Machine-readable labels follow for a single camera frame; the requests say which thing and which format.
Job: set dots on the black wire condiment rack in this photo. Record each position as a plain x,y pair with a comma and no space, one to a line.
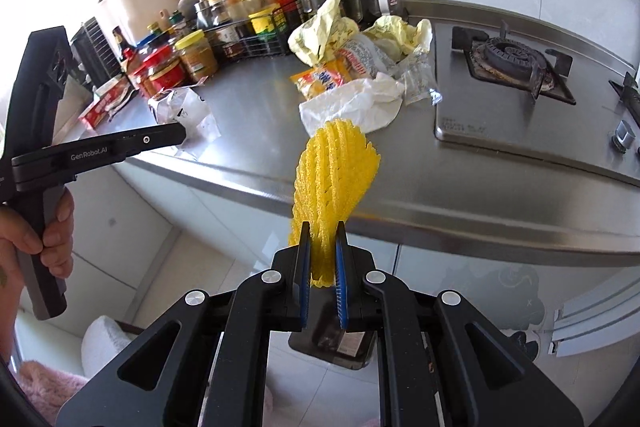
234,39

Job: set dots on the red lid sauce jar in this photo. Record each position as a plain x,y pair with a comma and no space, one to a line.
160,71

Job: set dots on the dark square trash bin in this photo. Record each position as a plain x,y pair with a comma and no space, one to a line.
346,350

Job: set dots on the clear plastic wrapper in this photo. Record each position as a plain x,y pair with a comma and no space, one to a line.
416,73

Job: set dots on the orange snack wrapper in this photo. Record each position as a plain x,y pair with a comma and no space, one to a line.
320,79

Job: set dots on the left stove knob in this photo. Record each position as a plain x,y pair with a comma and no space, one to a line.
623,137

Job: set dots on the right cast iron burner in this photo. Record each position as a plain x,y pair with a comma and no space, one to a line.
629,96

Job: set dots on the cast iron burner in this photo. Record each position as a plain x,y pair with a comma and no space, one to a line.
511,63
629,96

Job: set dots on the yellow lid peanut butter jar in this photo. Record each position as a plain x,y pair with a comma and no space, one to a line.
197,55

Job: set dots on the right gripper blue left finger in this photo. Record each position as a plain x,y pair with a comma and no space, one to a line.
301,281

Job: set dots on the white plastic bag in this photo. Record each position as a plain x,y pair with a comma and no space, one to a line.
369,103

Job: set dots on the black dish rack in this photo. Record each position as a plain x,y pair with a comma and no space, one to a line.
95,54

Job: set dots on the red and white box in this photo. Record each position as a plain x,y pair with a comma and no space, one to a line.
108,99

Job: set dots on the yellow plastic bag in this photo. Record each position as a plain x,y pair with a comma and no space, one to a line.
316,41

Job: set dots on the yellow foam fruit net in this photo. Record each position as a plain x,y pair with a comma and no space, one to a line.
333,173

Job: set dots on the left cast iron burner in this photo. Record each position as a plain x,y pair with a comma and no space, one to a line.
511,63

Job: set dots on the white paper packet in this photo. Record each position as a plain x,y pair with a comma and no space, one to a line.
184,106

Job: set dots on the stainless steel gas stove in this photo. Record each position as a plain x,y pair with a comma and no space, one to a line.
571,126

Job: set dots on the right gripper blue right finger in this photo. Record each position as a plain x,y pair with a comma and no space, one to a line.
341,284

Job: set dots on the black cat floor mat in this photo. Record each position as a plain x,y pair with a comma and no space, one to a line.
508,297

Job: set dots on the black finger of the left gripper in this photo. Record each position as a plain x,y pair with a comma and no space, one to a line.
60,164

